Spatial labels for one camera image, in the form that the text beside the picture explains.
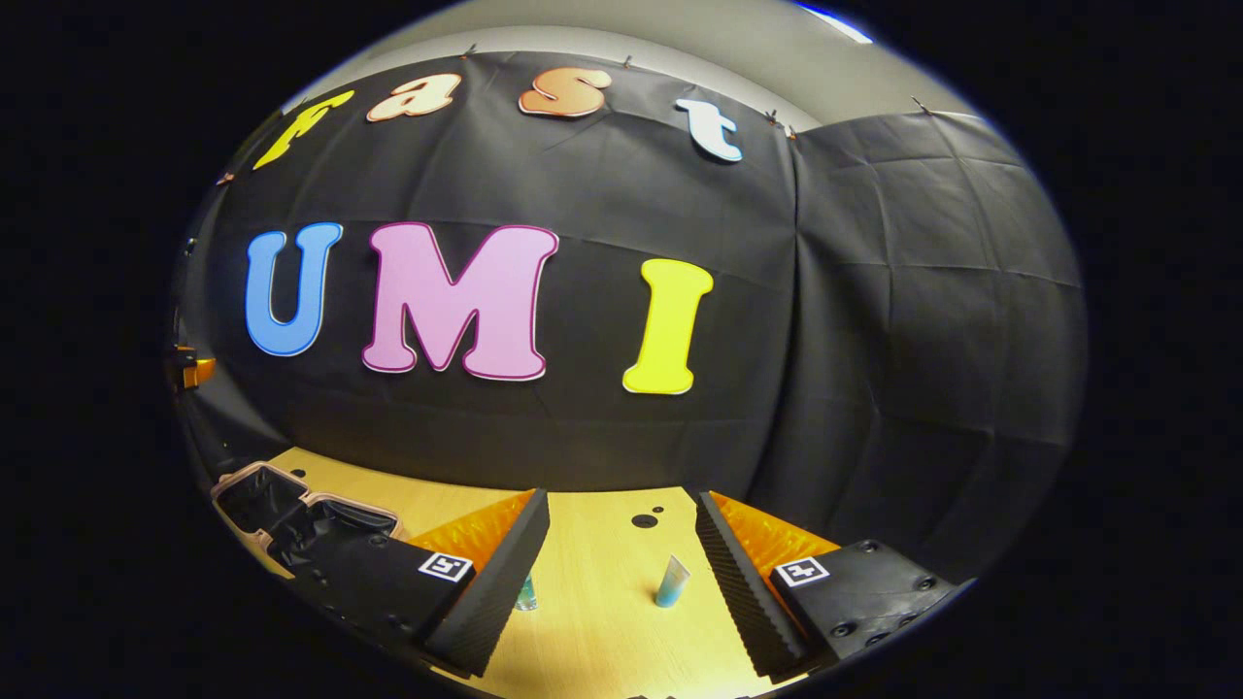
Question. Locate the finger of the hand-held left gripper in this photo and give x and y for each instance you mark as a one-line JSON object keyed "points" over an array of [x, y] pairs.
{"points": [[202, 373]]}

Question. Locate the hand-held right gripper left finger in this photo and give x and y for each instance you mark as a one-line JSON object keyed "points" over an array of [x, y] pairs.
{"points": [[505, 582]]}

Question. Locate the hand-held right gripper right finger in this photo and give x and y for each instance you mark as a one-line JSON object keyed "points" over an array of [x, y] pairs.
{"points": [[743, 582]]}

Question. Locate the small teal cosmetic bottle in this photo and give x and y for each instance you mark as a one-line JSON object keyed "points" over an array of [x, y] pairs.
{"points": [[526, 594]]}

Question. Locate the blue white cosmetic tube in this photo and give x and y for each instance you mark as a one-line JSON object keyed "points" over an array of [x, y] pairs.
{"points": [[672, 582]]}

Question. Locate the pink suitcase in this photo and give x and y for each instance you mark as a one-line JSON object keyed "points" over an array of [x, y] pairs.
{"points": [[254, 500]]}

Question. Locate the black backdrop cloth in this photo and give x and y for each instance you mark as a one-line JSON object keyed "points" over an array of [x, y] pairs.
{"points": [[621, 194]]}

